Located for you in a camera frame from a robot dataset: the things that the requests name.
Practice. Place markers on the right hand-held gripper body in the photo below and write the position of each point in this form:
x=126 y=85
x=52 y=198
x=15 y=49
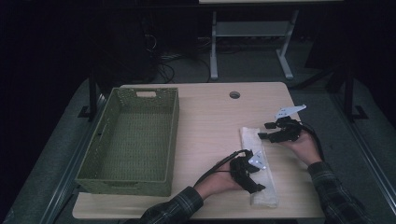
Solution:
x=288 y=130

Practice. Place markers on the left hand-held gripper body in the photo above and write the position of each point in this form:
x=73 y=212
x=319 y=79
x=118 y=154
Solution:
x=241 y=171

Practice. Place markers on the white printed cloth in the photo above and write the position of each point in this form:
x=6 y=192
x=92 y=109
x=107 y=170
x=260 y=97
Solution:
x=264 y=186

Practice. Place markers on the green woven storage basket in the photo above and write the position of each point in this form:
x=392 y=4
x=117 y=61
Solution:
x=124 y=140

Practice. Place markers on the person's right hand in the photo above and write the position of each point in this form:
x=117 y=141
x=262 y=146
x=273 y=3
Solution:
x=306 y=147

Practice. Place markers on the person's left hand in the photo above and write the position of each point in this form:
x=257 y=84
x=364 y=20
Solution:
x=218 y=183

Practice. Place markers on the aluminium frame rail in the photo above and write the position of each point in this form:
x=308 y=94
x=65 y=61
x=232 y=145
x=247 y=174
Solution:
x=74 y=155
x=370 y=155

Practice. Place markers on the white metal desk frame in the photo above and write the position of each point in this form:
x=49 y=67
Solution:
x=252 y=29

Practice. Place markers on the black metal post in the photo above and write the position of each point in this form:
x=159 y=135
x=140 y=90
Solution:
x=92 y=96

